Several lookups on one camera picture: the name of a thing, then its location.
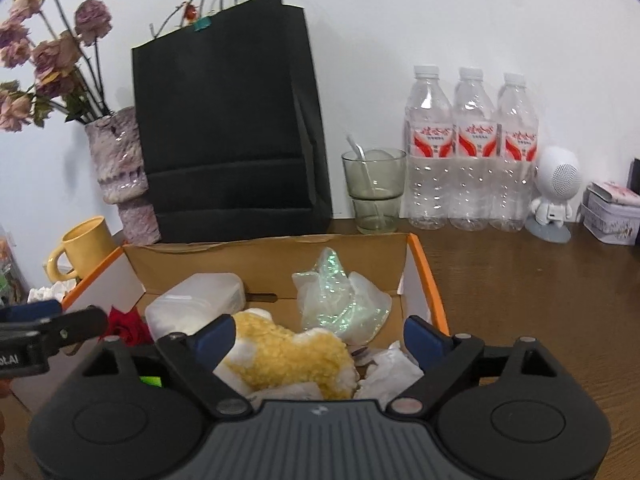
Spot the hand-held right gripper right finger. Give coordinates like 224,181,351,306
390,315,558,418

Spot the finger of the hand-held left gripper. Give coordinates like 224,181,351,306
0,299,108,356

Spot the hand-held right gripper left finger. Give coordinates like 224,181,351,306
80,314,248,418

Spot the large white tissue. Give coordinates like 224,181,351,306
357,341,426,403

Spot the translucent plastic container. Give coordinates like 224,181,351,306
145,273,246,341

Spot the yellow and white plush toy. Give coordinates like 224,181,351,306
212,308,360,401

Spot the red printed cardboard box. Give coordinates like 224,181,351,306
10,232,450,411

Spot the red artificial rose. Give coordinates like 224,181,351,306
105,306,154,347

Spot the iridescent plastic wrap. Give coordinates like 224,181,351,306
291,247,393,346

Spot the small crumpled white tissue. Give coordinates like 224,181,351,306
27,280,78,303

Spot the colourful packet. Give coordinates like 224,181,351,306
0,225,26,308

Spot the yellow mug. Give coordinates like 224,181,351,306
42,216,118,283

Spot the grey glass cup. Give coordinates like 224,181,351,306
341,147,407,235

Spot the purple speckled ceramic vase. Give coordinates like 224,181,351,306
84,106,162,246

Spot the clear water bottle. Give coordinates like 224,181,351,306
492,72,540,232
404,65,455,231
450,66,502,232

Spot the white plastic spoon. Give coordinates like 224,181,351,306
346,133,386,226

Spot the black paper bag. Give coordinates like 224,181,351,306
131,0,334,245

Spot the white robot speaker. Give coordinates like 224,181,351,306
525,146,582,243

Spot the floral tin box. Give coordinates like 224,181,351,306
580,180,640,247

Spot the dried pink rose bouquet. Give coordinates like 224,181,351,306
0,0,113,133

